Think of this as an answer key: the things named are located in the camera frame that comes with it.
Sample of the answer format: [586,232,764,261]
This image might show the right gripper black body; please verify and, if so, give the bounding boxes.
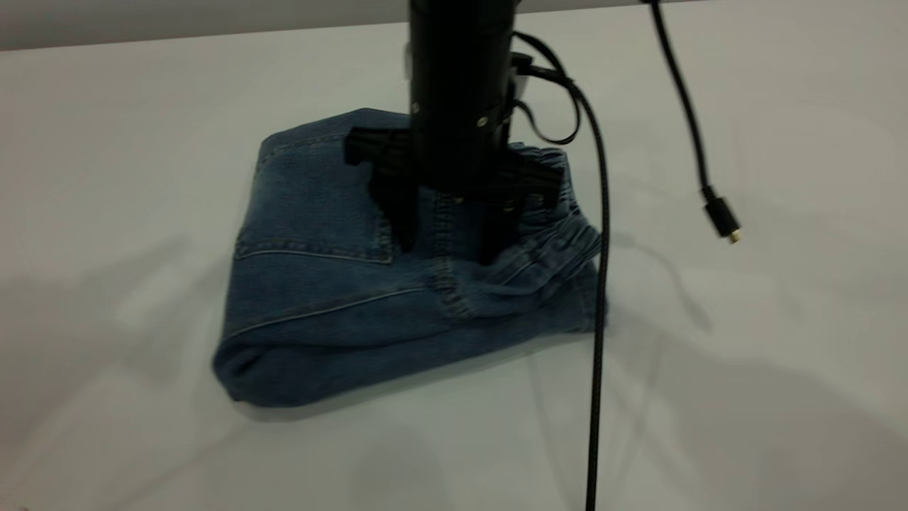
[409,92,514,202]

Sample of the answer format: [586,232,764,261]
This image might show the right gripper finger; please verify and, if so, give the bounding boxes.
[345,126,421,254]
[482,145,569,267]

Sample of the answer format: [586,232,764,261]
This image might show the blue denim children's pants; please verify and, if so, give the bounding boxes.
[213,106,609,409]

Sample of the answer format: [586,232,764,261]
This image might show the long black braided cable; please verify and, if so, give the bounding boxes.
[508,30,611,511]

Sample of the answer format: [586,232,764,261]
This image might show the black cable with USB plug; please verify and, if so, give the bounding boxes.
[641,0,743,245]

